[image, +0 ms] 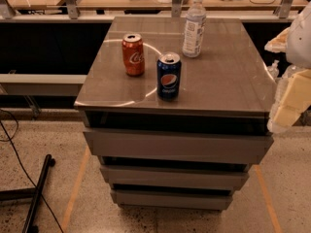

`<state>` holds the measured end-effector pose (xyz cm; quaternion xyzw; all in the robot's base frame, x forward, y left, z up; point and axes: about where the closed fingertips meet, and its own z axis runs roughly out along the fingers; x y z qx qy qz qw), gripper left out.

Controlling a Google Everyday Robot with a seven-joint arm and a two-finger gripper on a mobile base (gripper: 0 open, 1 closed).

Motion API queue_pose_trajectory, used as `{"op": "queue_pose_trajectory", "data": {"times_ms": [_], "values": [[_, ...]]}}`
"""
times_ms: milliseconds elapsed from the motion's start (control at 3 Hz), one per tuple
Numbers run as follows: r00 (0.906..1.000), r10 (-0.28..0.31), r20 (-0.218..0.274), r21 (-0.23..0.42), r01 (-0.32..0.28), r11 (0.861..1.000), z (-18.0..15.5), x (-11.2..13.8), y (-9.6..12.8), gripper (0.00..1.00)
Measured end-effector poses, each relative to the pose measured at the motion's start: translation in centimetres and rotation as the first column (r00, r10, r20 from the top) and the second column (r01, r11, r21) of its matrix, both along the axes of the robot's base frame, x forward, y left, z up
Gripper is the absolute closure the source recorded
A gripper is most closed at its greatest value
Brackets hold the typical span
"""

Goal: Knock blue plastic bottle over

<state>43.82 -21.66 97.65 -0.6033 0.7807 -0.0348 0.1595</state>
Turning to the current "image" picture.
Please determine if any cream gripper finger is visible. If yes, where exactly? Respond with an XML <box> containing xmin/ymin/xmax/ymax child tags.
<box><xmin>267</xmin><ymin>69</ymin><xmax>311</xmax><ymax>134</ymax></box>
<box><xmin>264</xmin><ymin>28</ymin><xmax>289</xmax><ymax>53</ymax></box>

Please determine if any clear plastic water bottle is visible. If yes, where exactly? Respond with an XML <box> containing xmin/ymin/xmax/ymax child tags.
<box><xmin>182</xmin><ymin>0</ymin><xmax>206</xmax><ymax>57</ymax></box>

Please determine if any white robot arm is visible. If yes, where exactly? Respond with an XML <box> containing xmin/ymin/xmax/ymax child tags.
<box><xmin>264</xmin><ymin>2</ymin><xmax>311</xmax><ymax>134</ymax></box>

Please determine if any left hand sanitizer bottle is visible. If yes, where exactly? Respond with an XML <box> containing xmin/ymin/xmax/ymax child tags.
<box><xmin>267</xmin><ymin>60</ymin><xmax>279</xmax><ymax>80</ymax></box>

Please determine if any blue pepsi can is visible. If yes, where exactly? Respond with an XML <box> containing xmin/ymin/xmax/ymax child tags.
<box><xmin>156</xmin><ymin>51</ymin><xmax>182</xmax><ymax>101</ymax></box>

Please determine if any grey drawer cabinet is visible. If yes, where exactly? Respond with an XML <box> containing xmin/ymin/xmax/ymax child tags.
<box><xmin>75</xmin><ymin>17</ymin><xmax>276</xmax><ymax>211</ymax></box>

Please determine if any orange coca-cola can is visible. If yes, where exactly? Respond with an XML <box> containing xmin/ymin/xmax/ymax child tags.
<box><xmin>121</xmin><ymin>33</ymin><xmax>145</xmax><ymax>77</ymax></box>

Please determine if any black stand base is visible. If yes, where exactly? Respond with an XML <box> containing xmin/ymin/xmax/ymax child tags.
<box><xmin>0</xmin><ymin>154</ymin><xmax>55</xmax><ymax>233</ymax></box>

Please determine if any black floor cable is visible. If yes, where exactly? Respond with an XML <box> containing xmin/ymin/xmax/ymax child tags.
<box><xmin>0</xmin><ymin>109</ymin><xmax>65</xmax><ymax>233</ymax></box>

